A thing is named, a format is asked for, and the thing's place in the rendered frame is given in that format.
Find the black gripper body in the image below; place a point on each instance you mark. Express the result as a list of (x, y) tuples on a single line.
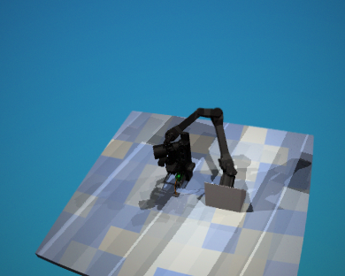
[(187, 167)]

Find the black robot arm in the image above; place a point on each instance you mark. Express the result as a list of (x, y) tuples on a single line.
[(225, 162)]

